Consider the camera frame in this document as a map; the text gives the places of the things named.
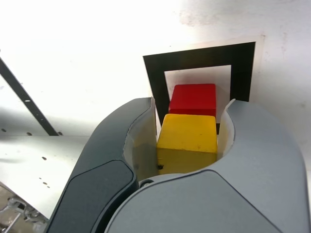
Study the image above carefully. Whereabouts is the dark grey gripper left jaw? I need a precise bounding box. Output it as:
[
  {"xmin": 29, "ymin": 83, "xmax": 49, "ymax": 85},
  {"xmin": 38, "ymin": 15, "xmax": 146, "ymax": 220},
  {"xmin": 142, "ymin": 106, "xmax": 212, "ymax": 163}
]
[{"xmin": 45, "ymin": 97, "xmax": 160, "ymax": 233}]

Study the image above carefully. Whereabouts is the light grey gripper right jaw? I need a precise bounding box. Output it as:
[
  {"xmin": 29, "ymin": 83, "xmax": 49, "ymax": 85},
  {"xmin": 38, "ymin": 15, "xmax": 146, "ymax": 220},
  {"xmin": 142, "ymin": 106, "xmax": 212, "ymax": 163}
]
[{"xmin": 104, "ymin": 98, "xmax": 311, "ymax": 233}]

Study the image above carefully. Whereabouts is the yellow cube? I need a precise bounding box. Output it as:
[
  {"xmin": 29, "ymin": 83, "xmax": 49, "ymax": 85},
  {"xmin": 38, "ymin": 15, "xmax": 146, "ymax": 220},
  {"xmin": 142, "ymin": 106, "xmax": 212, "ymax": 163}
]
[{"xmin": 156, "ymin": 114, "xmax": 219, "ymax": 175}]

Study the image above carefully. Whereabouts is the red cube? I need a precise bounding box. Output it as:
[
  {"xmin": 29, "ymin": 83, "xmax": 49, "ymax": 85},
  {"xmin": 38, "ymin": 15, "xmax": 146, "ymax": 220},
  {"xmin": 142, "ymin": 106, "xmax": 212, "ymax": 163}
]
[{"xmin": 168, "ymin": 83, "xmax": 217, "ymax": 117}]

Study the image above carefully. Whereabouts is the black tape square outline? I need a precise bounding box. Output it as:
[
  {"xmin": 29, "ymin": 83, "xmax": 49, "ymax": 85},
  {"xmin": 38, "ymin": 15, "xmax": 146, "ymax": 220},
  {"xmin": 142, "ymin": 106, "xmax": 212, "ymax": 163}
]
[{"xmin": 142, "ymin": 41, "xmax": 257, "ymax": 135}]

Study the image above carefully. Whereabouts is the black tape strip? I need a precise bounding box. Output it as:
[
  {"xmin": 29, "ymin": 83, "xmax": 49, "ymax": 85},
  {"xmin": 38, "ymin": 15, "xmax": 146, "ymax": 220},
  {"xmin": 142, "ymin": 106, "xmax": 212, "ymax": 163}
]
[{"xmin": 0, "ymin": 57, "xmax": 60, "ymax": 136}]

